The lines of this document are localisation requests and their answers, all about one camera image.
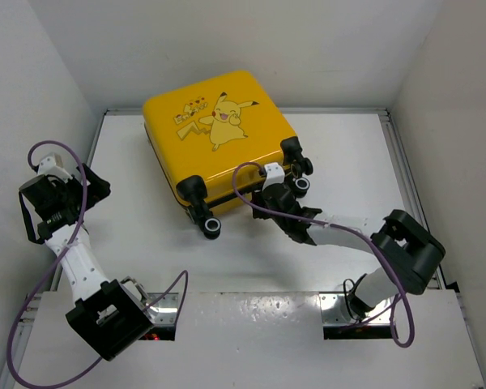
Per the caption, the purple cable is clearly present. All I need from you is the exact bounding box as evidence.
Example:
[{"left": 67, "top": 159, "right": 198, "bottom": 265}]
[
  {"left": 6, "top": 140, "right": 190, "bottom": 386},
  {"left": 231, "top": 161, "right": 415, "bottom": 348}
]

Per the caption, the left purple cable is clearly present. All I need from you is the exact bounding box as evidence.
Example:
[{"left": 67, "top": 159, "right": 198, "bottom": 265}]
[{"left": 6, "top": 140, "right": 190, "bottom": 386}]

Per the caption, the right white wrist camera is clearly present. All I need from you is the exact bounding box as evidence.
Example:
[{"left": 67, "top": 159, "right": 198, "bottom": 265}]
[{"left": 262, "top": 162, "right": 285, "bottom": 190}]

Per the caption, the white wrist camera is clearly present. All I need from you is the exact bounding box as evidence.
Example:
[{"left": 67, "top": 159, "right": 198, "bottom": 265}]
[
  {"left": 37, "top": 152, "right": 73, "bottom": 182},
  {"left": 262, "top": 162, "right": 285, "bottom": 190}
]

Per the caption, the metal base plate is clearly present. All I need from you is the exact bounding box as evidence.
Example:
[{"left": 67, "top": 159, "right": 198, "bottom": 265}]
[
  {"left": 319, "top": 293, "right": 394, "bottom": 329},
  {"left": 141, "top": 293, "right": 179, "bottom": 327}
]

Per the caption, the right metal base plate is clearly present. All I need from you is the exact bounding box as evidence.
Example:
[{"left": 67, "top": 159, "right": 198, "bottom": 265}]
[{"left": 319, "top": 293, "right": 394, "bottom": 329}]

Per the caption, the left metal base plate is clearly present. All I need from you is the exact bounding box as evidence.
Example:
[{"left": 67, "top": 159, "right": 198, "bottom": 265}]
[{"left": 141, "top": 293, "right": 179, "bottom": 327}]

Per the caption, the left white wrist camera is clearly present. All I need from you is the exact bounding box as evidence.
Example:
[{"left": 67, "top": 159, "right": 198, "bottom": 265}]
[{"left": 37, "top": 152, "right": 73, "bottom": 182}]

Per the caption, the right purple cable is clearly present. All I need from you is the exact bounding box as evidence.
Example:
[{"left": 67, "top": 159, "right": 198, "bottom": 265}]
[{"left": 231, "top": 161, "right": 415, "bottom": 348}]

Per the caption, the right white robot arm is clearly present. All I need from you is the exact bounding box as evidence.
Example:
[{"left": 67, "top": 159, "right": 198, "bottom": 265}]
[{"left": 251, "top": 183, "right": 446, "bottom": 319}]

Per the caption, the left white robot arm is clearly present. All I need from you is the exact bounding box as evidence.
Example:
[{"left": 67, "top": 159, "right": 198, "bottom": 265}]
[{"left": 19, "top": 154, "right": 152, "bottom": 361}]

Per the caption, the yellow suitcase with dark lining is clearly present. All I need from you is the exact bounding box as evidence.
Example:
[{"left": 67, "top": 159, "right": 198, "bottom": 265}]
[{"left": 143, "top": 71, "right": 313, "bottom": 239}]

